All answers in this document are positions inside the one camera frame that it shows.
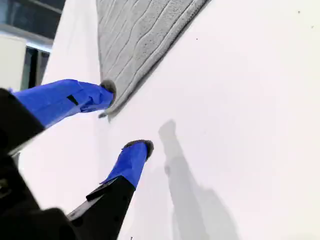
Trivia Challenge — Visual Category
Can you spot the white cabinet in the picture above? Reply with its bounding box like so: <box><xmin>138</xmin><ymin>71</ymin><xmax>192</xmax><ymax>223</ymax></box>
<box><xmin>0</xmin><ymin>33</ymin><xmax>27</xmax><ymax>91</ymax></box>

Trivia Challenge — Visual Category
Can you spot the grey striped square towel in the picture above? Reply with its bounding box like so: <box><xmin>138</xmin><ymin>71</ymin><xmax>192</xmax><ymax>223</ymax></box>
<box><xmin>95</xmin><ymin>0</ymin><xmax>213</xmax><ymax>123</ymax></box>

